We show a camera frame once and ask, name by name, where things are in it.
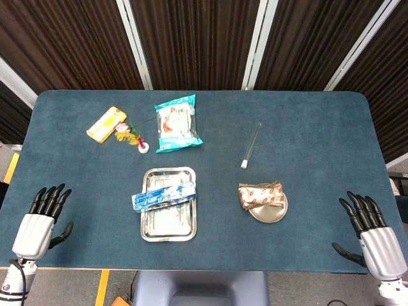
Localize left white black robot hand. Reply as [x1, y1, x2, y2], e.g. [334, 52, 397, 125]
[11, 183, 75, 258]

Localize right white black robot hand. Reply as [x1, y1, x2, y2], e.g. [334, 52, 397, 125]
[331, 191, 408, 281]

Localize gold red snack bag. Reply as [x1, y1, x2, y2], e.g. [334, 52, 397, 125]
[238, 180, 284, 212]

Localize blue cookie box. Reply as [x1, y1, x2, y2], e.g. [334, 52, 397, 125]
[131, 180, 198, 214]

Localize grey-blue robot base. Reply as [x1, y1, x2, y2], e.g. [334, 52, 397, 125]
[132, 270, 270, 306]

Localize round stainless steel plate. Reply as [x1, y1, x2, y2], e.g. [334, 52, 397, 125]
[247, 191, 289, 224]

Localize yellow rectangular box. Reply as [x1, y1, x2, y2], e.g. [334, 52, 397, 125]
[85, 106, 128, 145]

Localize rectangular stainless steel tray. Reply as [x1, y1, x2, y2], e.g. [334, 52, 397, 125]
[140, 166, 198, 242]

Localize pink artificial flower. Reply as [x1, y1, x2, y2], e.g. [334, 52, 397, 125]
[114, 116, 160, 133]

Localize blue felt table mat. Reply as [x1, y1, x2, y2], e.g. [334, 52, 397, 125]
[0, 89, 400, 275]

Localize colourful feather shuttlecock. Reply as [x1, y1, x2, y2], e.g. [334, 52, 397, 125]
[115, 119, 150, 155]

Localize glass test tube white cap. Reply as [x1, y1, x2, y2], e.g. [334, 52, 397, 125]
[240, 122, 263, 170]

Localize teal white snack bag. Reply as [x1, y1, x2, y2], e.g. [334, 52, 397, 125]
[154, 93, 204, 154]

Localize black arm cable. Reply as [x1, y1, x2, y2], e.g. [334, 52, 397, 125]
[9, 258, 28, 306]

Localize white partition post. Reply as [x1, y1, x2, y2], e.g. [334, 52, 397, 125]
[0, 56, 38, 110]
[115, 0, 154, 91]
[241, 0, 279, 91]
[324, 0, 403, 92]

